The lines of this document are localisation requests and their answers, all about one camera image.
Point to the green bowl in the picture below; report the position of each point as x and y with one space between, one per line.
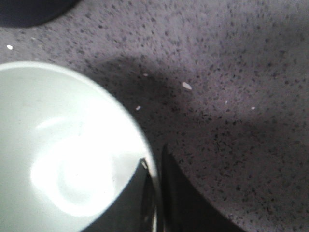
68 148

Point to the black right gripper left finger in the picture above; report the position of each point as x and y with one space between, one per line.
134 210

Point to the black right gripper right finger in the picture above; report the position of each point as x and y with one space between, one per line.
185 209

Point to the dark blue saucepan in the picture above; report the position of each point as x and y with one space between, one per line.
28 13

